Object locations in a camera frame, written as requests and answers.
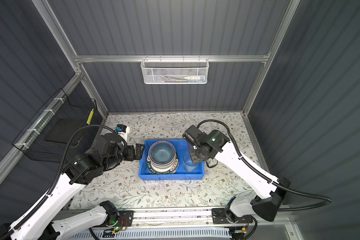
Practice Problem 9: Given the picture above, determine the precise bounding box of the dark blue ceramic bowl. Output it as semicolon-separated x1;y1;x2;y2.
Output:
149;141;176;161

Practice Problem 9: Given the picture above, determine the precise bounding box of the blue plastic cup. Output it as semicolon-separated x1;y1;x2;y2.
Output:
183;151;198;173

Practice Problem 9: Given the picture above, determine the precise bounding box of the blue plastic bin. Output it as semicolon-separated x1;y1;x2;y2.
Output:
139;140;205;181

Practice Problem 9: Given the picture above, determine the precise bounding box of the green rimmed white plate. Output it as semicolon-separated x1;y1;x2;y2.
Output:
147;157;180;175

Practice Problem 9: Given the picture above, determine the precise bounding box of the light green bowl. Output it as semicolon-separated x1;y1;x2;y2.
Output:
148;159;179;173

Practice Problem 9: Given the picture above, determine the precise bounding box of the pink ceramic bowl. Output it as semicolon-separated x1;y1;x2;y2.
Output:
148;157;177;169

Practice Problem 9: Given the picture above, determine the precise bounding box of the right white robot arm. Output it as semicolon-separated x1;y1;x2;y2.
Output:
183;126;286;223

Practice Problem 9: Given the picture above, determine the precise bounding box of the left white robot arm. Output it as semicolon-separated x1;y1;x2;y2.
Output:
0;133;145;240

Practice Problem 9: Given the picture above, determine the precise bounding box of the yellow tag on basket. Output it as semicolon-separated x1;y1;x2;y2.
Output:
86;109;94;125

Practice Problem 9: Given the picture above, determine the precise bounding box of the black pad in basket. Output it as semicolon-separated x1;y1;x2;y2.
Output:
44;119;84;144

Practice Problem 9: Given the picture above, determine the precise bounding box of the white tube in basket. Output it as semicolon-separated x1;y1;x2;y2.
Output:
184;76;205;83

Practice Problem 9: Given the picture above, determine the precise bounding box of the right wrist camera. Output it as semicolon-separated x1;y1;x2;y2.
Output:
182;125;203;148

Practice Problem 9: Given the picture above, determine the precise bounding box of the left black corrugated cable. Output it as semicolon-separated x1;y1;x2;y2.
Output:
0;124;118;240

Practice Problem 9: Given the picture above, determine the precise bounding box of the black corrugated cable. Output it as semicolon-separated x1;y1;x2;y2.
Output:
0;124;118;240
197;119;333;212

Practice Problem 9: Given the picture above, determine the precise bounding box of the black wire basket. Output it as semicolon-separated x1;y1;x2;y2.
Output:
12;89;103;163

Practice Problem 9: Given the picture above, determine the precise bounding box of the right black corrugated cable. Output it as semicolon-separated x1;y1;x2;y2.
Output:
197;119;333;212

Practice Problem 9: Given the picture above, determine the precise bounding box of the white wire mesh basket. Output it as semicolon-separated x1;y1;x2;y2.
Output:
141;57;210;85

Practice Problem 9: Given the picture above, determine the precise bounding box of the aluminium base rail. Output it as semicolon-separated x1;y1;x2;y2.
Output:
71;207;303;240

